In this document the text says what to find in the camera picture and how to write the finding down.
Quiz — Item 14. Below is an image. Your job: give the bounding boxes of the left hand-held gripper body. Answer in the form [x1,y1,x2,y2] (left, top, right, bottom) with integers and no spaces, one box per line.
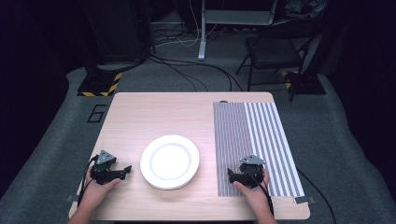
[90,149,119,186]

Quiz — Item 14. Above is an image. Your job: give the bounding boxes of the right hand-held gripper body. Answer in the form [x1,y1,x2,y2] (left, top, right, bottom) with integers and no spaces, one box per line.
[237,154,267,189]

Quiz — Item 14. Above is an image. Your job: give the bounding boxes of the person's right hand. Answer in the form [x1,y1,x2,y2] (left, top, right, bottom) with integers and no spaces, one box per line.
[233,167,271,213]

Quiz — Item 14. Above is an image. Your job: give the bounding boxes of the person's left hand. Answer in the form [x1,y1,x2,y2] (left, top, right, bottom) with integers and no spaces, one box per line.
[81,164,121,207]

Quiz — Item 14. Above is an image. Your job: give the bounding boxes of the grey white striped mat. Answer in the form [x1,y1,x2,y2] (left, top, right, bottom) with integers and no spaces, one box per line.
[212,101,306,198]

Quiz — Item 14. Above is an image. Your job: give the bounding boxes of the white round plate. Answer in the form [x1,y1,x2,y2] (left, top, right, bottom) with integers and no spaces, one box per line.
[139,134,201,191]

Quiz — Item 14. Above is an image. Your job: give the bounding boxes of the black yellow striped stand base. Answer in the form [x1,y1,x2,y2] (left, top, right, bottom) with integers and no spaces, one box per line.
[281,70,328,103]
[77,71,123,98]

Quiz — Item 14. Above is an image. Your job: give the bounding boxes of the black folding chair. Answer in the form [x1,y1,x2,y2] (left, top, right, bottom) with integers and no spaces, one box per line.
[234,21,322,91]

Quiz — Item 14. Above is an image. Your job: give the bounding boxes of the black cabinet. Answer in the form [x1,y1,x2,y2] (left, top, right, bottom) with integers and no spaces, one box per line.
[81,0,153,65]

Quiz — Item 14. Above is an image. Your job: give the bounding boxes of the white metal stand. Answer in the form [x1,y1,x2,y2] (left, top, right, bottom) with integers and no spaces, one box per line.
[197,0,278,62]

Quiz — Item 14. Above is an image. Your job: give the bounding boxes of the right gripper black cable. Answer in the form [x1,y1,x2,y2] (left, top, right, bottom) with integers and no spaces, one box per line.
[246,171,276,217]

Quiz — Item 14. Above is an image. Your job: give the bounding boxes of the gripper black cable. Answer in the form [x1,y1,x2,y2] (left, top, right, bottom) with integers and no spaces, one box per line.
[77,156,99,207]
[246,171,276,217]

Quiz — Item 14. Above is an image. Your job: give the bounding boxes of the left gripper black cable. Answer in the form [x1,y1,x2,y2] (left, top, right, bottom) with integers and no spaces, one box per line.
[77,156,99,207]

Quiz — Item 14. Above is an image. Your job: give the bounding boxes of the black cable beside table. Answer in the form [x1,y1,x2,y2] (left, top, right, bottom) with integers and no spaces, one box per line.
[295,167,338,224]

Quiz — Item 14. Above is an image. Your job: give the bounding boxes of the black floor cables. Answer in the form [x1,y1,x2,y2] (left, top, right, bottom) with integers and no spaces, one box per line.
[146,54,245,93]

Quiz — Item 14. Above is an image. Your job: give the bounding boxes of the white floor cable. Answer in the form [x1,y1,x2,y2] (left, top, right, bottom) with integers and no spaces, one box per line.
[153,0,219,49]

